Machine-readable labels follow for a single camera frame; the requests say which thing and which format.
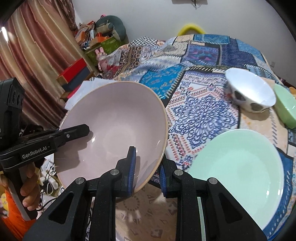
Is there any pink ceramic bowl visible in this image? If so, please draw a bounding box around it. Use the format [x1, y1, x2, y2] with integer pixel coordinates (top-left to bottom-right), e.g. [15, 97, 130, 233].
[54, 81, 168, 192]

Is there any mint green plate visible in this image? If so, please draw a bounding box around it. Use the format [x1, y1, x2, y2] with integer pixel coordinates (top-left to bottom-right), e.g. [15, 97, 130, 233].
[188, 129, 284, 229]

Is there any white bowl with dark spots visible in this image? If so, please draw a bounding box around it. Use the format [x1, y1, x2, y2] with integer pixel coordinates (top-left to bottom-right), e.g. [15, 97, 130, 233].
[225, 68, 276, 113]

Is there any mint green bowl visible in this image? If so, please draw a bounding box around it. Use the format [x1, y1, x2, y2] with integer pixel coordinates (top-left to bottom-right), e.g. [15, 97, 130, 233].
[273, 84, 296, 128]

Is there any left hand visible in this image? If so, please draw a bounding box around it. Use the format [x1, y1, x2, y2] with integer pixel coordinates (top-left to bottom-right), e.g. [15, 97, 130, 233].
[0, 163, 41, 212]

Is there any white cloth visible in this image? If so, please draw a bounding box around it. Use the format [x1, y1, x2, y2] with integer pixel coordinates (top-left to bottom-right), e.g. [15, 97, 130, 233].
[65, 77, 115, 111]

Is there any red flat box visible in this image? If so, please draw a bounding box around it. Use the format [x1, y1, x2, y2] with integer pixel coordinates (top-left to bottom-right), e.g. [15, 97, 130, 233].
[56, 58, 87, 86]

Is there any pink bunny toy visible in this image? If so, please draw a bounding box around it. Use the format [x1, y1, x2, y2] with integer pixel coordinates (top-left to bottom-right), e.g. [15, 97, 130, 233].
[95, 47, 107, 72]

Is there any pink striped curtain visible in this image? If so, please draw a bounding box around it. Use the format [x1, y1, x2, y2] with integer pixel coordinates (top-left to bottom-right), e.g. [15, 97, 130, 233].
[1, 1, 94, 129]

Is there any green cardboard box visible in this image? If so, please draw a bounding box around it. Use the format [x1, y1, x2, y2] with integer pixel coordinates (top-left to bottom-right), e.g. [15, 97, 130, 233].
[85, 37, 121, 65]

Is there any patchwork patterned bedspread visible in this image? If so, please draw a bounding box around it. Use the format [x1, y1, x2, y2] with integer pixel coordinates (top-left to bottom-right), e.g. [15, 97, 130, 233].
[101, 34, 295, 240]

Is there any yellow curved tube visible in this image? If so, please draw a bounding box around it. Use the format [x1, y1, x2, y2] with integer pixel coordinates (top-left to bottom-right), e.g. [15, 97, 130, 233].
[177, 24, 206, 36]

